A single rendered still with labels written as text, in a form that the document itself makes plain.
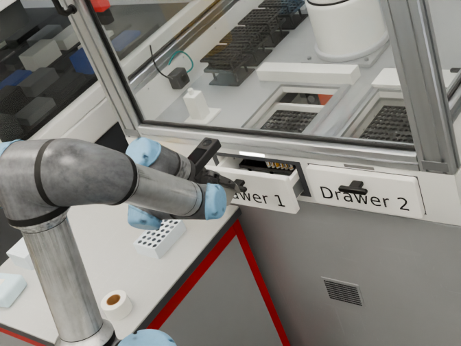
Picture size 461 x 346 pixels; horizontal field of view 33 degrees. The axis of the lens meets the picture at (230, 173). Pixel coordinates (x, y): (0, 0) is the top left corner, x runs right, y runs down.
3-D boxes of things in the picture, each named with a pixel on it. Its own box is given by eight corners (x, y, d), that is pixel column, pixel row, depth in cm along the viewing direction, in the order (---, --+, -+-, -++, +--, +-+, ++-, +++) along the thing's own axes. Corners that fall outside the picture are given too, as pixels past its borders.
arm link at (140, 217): (163, 222, 162) (170, 172, 165) (118, 222, 167) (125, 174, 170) (181, 231, 168) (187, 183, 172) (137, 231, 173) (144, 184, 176)
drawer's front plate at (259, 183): (297, 214, 194) (285, 180, 188) (208, 199, 212) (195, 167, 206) (300, 210, 195) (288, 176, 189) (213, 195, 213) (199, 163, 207)
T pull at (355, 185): (366, 195, 178) (365, 191, 177) (338, 191, 183) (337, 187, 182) (373, 186, 180) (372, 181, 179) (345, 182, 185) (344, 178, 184)
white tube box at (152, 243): (159, 259, 207) (154, 249, 205) (138, 253, 213) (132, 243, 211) (186, 229, 214) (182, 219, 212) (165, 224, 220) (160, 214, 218)
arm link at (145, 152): (119, 172, 169) (125, 136, 172) (151, 187, 178) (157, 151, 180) (146, 169, 165) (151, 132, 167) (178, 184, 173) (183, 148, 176)
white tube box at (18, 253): (32, 271, 223) (23, 258, 220) (14, 265, 228) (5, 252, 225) (62, 241, 230) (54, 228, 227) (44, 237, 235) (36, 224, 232)
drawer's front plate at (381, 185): (422, 219, 178) (414, 181, 172) (315, 202, 196) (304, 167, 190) (425, 214, 179) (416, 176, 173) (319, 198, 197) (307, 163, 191)
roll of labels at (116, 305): (126, 320, 192) (120, 309, 190) (102, 321, 195) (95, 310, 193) (136, 300, 197) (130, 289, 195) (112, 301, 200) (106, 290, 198)
